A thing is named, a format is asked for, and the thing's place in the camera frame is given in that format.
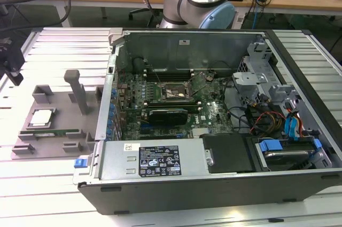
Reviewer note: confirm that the silver square CPU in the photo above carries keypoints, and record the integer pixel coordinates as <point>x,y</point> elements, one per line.
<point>41,117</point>

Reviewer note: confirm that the thin metal locking lever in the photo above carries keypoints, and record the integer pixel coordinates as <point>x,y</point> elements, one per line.
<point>175,93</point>
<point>157,77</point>

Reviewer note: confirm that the grey parts rack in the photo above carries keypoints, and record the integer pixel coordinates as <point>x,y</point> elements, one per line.
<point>64,120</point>

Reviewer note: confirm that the green RAM stick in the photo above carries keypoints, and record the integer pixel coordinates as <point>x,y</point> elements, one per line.
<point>61,131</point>

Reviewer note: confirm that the blue case latch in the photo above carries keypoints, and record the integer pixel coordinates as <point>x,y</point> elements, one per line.
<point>80,163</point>

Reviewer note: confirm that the black chair base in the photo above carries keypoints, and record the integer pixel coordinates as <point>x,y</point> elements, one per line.
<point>139,11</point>

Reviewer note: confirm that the grey power supply unit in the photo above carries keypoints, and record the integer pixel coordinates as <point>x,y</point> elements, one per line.
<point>120,157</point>

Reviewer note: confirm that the RAM slot with white latches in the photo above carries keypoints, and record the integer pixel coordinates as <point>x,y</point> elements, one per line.
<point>171,105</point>
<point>165,69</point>
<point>165,76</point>
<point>193,110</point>

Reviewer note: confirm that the black graphics card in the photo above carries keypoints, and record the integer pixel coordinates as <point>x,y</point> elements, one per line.
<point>167,117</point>

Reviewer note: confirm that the white label sticker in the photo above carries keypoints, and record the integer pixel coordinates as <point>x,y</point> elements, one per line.
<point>184,42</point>

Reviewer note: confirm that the round coin battery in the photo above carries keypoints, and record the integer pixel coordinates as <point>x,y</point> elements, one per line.
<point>209,78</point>

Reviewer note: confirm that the silver chipset heatsink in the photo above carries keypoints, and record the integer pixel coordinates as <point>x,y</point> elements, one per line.
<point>201,133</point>

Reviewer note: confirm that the green motherboard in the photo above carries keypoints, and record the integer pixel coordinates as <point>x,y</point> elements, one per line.
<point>211,109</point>

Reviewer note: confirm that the metal drive cage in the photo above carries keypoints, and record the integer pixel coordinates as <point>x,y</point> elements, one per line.
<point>248,78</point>

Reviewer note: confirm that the black plastic shroud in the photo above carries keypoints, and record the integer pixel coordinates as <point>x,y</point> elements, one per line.
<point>229,153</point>

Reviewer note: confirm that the open black PC case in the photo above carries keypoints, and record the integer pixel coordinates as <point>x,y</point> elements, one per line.
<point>213,195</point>

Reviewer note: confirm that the blue disk carrier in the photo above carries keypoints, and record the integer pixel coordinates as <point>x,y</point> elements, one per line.
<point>270,145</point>

